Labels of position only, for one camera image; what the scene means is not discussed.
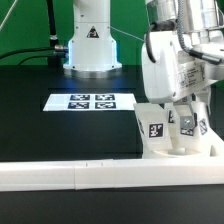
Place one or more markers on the white round stool seat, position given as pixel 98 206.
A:
pixel 181 152

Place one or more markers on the white sheet with tags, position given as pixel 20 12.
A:
pixel 90 102

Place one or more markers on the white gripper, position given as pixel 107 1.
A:
pixel 170 74

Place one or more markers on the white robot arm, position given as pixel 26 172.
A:
pixel 92 48

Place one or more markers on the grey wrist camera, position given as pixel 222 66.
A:
pixel 213 47

